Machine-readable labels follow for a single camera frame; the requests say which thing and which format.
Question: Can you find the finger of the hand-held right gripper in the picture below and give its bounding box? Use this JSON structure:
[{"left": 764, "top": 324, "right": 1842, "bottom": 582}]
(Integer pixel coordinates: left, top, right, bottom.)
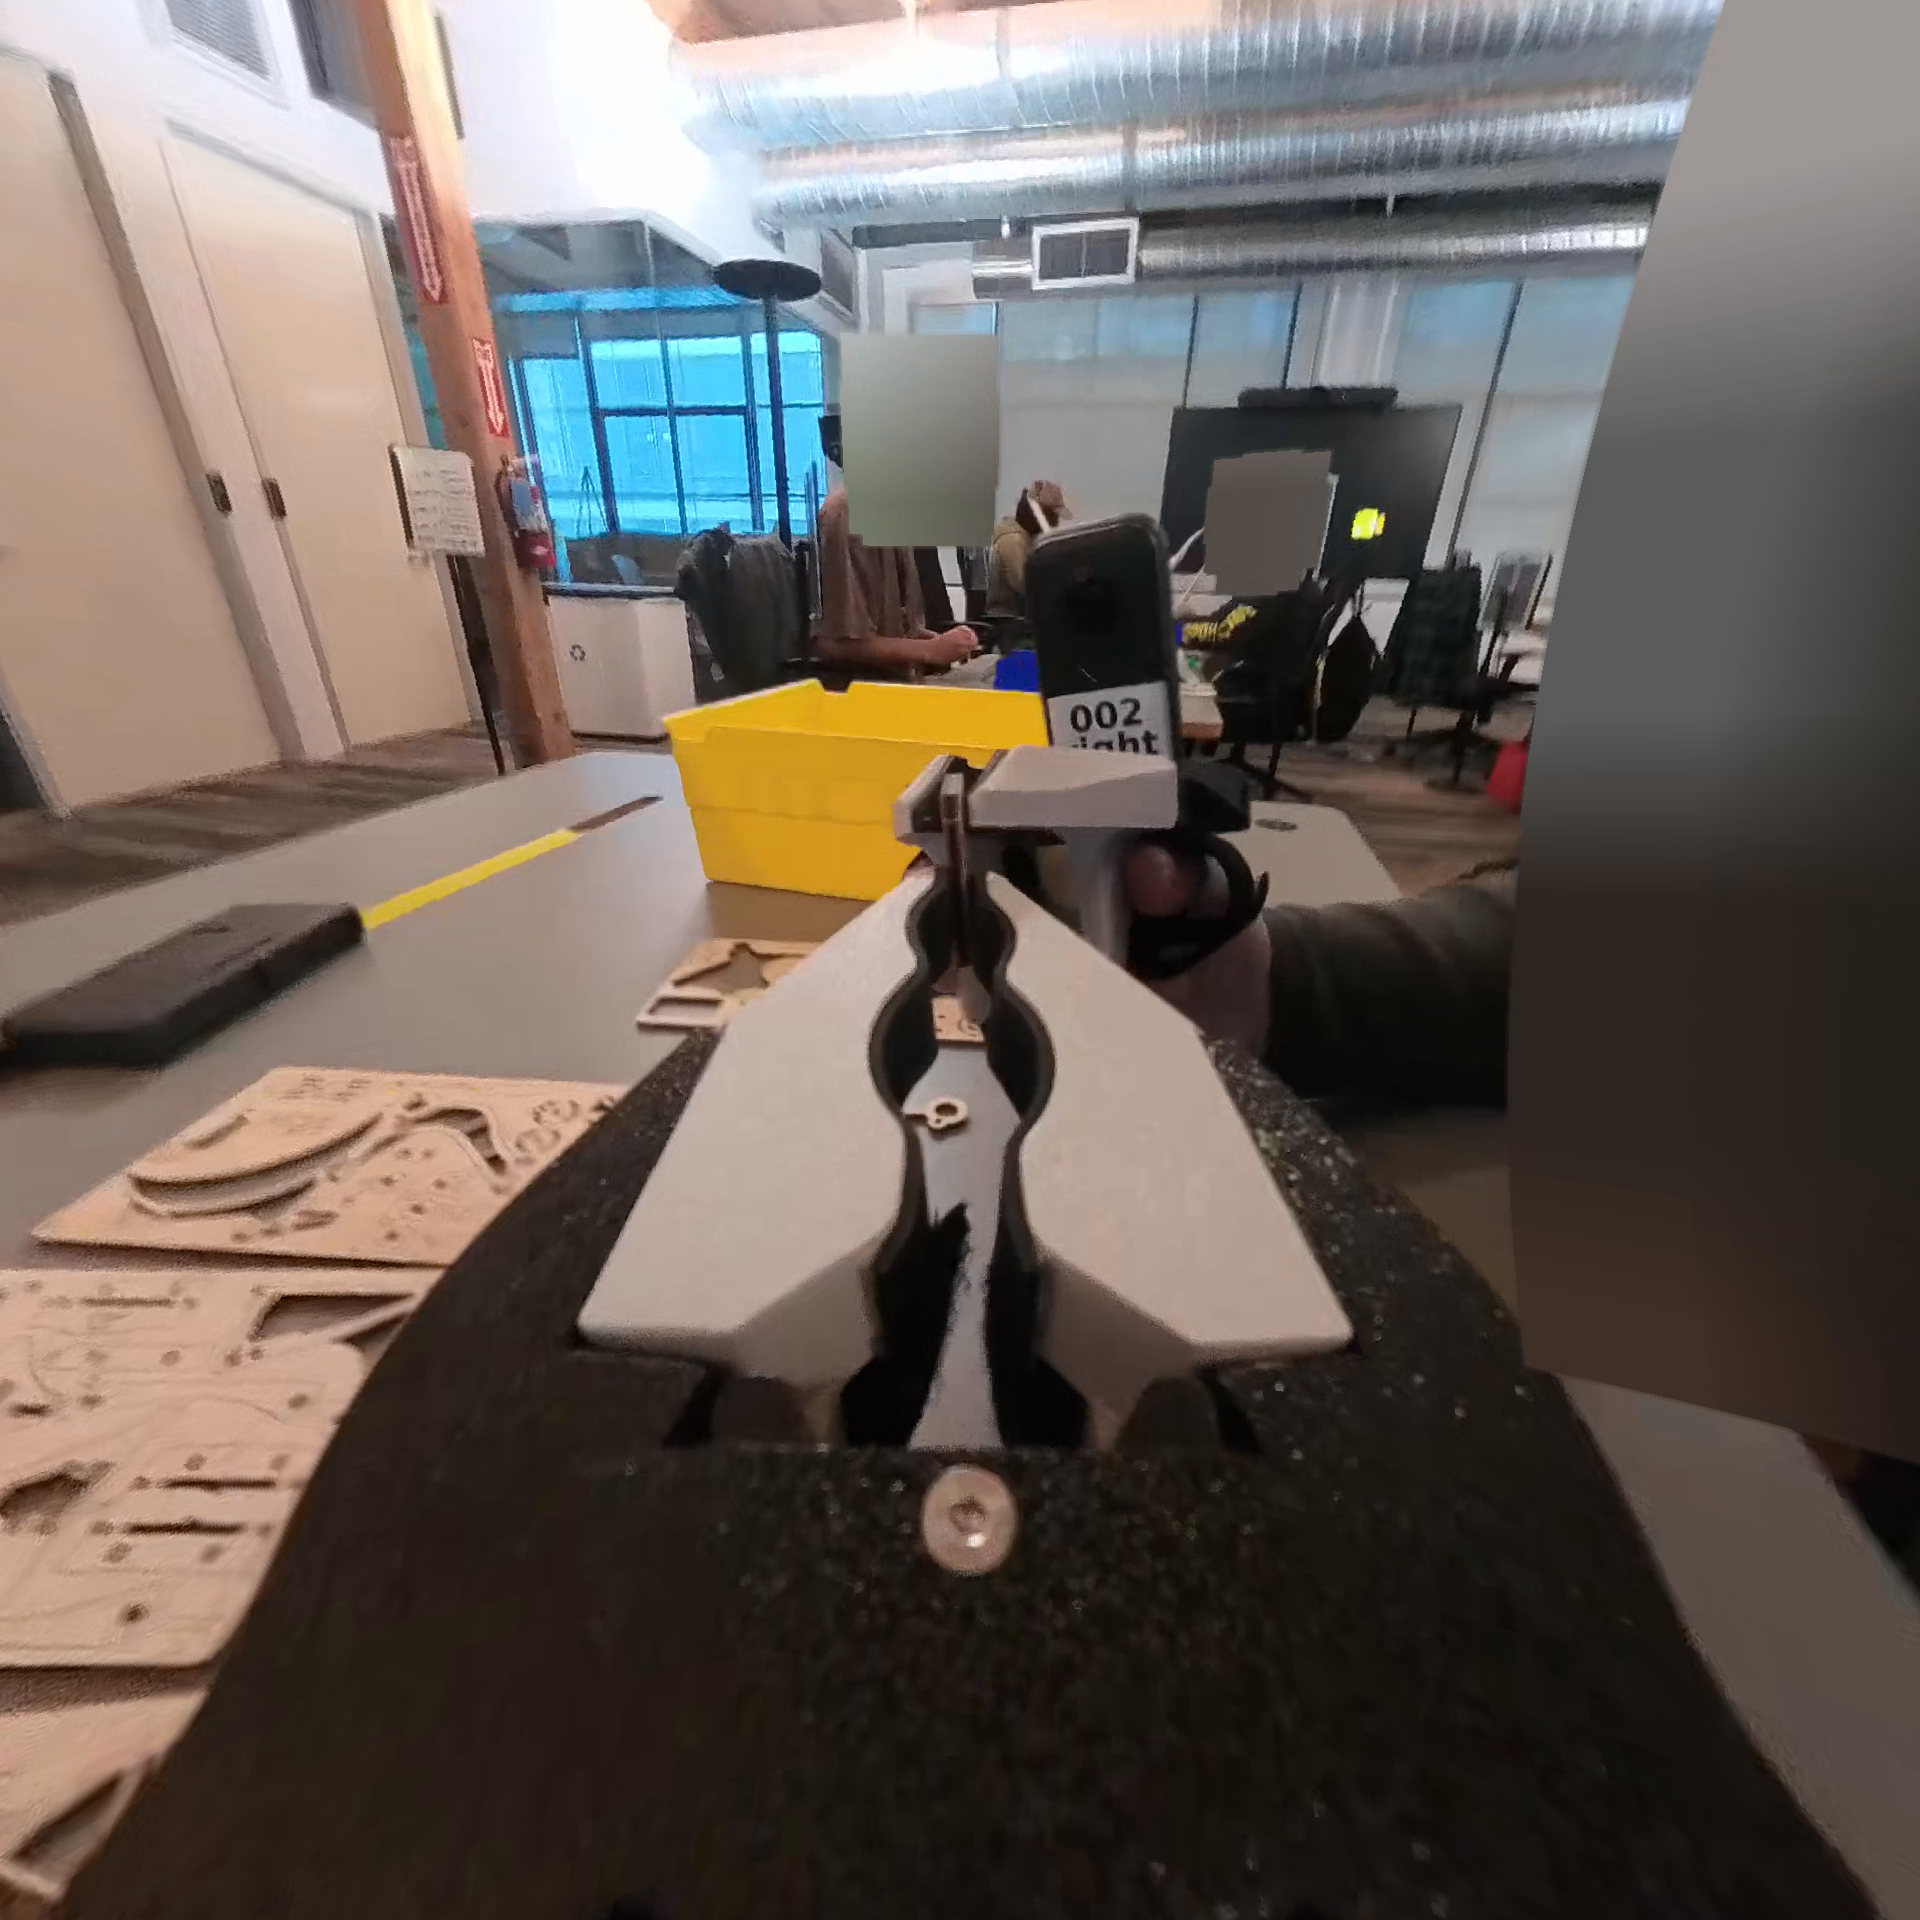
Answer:
[
  {"left": 975, "top": 744, "right": 1181, "bottom": 873},
  {"left": 895, "top": 757, "right": 971, "bottom": 873}
]

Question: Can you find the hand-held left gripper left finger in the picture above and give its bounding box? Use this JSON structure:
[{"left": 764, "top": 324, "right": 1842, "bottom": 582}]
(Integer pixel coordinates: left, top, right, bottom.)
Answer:
[{"left": 577, "top": 867, "right": 979, "bottom": 1451}]

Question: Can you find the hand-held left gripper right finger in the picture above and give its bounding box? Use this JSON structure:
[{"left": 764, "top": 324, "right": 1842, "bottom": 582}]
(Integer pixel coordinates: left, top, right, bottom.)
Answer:
[{"left": 975, "top": 871, "right": 1360, "bottom": 1451}]

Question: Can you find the wooden model part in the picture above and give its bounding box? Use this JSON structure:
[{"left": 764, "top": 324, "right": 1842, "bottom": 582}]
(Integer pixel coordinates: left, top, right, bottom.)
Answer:
[{"left": 936, "top": 764, "right": 997, "bottom": 1022}]

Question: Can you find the person's right hand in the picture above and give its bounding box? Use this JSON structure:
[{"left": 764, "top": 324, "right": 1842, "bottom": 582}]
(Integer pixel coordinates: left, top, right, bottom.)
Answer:
[{"left": 1128, "top": 842, "right": 1278, "bottom": 1061}]

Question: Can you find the yellow plastic bin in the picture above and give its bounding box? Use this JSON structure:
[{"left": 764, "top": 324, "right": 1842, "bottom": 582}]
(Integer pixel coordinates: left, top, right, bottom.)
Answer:
[{"left": 665, "top": 678, "right": 1053, "bottom": 903}]

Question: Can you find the wooden sheet with star cutout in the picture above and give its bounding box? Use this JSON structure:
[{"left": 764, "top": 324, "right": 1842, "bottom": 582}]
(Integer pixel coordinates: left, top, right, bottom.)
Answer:
[{"left": 636, "top": 937, "right": 992, "bottom": 1052}]

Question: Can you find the black backpack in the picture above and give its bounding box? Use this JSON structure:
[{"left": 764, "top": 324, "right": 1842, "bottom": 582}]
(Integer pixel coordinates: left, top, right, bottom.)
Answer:
[{"left": 1317, "top": 607, "right": 1386, "bottom": 741}]

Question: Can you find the office chair with black jacket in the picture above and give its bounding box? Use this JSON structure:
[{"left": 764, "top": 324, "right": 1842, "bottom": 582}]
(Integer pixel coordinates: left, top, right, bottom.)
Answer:
[{"left": 675, "top": 529, "right": 820, "bottom": 708}]

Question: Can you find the office chair with plaid jacket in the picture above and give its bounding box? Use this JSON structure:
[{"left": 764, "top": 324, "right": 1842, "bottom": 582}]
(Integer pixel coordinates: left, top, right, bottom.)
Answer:
[{"left": 1386, "top": 552, "right": 1554, "bottom": 790}]

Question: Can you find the white recycling cabinet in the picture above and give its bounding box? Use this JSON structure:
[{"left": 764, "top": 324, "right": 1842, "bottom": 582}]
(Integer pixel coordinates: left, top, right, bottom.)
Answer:
[{"left": 543, "top": 582, "right": 700, "bottom": 741}]

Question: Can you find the large black screen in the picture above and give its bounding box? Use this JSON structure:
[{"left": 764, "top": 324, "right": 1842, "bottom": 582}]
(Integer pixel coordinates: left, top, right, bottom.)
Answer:
[{"left": 1162, "top": 402, "right": 1464, "bottom": 589}]

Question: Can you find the white ceiling vent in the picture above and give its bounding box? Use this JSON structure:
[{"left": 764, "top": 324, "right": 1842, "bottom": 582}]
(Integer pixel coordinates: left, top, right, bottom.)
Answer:
[{"left": 1033, "top": 217, "right": 1142, "bottom": 293}]

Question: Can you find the yellow tape strip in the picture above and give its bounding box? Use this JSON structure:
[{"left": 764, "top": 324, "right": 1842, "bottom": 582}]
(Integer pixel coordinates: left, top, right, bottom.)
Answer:
[{"left": 360, "top": 823, "right": 588, "bottom": 933}]

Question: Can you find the wooden sheet with curved cutouts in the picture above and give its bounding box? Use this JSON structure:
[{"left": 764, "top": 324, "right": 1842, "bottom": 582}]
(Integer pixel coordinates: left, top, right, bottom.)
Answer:
[{"left": 33, "top": 1064, "right": 633, "bottom": 1271}]

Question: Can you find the black floor lamp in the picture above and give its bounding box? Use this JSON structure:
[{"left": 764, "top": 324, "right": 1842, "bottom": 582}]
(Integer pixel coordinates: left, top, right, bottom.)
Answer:
[{"left": 713, "top": 258, "right": 828, "bottom": 559}]

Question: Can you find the large blue-tinted window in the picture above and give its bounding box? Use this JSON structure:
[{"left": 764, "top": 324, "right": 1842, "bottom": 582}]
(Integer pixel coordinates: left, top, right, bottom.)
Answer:
[{"left": 494, "top": 293, "right": 843, "bottom": 589}]

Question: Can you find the red fire extinguisher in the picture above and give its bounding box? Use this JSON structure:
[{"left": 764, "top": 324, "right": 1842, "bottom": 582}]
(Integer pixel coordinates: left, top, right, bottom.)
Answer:
[{"left": 494, "top": 457, "right": 558, "bottom": 577}]

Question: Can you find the white notice board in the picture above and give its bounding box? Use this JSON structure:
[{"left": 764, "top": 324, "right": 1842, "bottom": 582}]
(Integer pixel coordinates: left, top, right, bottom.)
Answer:
[{"left": 391, "top": 444, "right": 491, "bottom": 560}]

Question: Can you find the black flat case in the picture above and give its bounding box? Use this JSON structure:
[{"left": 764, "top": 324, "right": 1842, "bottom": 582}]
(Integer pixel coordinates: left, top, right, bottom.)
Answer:
[{"left": 0, "top": 900, "right": 366, "bottom": 1071}]

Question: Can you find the wooden sheet with slot cutouts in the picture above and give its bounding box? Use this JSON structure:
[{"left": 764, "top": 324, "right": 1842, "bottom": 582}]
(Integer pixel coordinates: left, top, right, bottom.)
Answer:
[{"left": 0, "top": 1266, "right": 453, "bottom": 1674}]

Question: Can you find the white door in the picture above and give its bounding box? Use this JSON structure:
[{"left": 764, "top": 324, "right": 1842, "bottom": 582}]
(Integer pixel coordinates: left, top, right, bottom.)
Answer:
[
  {"left": 156, "top": 127, "right": 474, "bottom": 752},
  {"left": 0, "top": 52, "right": 280, "bottom": 812}
]

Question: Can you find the thin silver air duct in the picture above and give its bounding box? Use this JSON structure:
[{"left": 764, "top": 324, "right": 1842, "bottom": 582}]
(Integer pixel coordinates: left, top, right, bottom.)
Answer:
[{"left": 975, "top": 210, "right": 1653, "bottom": 295}]

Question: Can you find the wooden support post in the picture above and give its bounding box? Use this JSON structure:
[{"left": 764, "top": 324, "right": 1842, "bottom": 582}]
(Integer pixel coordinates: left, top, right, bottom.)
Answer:
[{"left": 344, "top": 0, "right": 580, "bottom": 768}]

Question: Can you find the black wall speaker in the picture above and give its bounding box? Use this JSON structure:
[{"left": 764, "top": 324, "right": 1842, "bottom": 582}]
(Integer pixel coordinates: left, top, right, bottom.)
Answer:
[{"left": 293, "top": 0, "right": 378, "bottom": 123}]

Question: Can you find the white wall vent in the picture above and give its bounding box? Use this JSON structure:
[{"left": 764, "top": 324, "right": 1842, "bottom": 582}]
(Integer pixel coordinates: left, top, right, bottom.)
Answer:
[{"left": 156, "top": 0, "right": 288, "bottom": 84}]

